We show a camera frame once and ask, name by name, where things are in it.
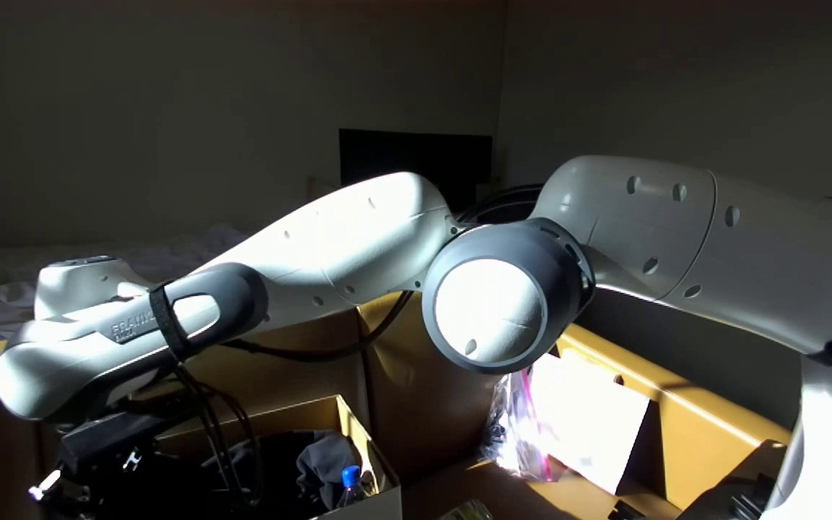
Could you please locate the white paper sheet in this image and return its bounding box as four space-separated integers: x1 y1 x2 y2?
529 351 652 496

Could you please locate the dark navy fleece clothing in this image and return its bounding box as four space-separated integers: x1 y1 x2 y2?
224 429 364 514

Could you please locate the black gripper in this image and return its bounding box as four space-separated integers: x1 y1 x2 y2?
51 406 165 480

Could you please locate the black monitor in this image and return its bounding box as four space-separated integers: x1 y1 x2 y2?
337 126 497 217

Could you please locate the small blue object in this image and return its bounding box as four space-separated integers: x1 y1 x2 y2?
340 465 367 504

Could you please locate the black velcro strap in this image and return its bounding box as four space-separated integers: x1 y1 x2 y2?
148 280 194 363

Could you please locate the pink plastic bag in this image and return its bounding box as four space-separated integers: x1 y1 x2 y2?
480 363 558 484

